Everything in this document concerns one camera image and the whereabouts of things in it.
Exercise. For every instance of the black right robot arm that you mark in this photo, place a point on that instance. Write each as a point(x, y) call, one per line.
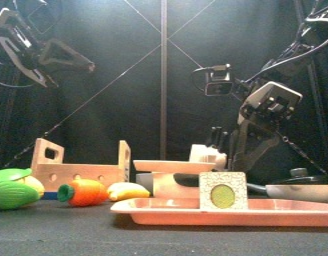
point(301, 43)

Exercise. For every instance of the white toy knife block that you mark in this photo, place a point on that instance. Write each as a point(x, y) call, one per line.
point(207, 155)

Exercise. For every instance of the black pot lid with knob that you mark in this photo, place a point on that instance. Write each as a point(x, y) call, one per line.
point(301, 178)

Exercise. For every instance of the white box with green oval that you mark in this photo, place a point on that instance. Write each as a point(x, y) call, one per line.
point(223, 191)

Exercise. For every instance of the pink plastic tray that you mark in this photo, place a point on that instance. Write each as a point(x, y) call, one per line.
point(225, 216)

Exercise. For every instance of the yellow toy banana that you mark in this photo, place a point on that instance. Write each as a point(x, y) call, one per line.
point(127, 192)

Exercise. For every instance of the wooden toy crate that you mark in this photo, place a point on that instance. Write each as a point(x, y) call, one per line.
point(82, 171)

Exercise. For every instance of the green and yellow toy corn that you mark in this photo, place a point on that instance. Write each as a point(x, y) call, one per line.
point(14, 195)

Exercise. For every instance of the small blue toy piece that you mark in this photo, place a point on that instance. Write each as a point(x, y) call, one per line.
point(50, 195)

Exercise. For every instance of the orange toy carrot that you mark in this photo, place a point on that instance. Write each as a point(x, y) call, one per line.
point(87, 192)

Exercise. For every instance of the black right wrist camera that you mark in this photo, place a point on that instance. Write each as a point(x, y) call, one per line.
point(218, 81)

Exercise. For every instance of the vertical metal frame pole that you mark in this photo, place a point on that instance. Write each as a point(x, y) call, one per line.
point(163, 83)

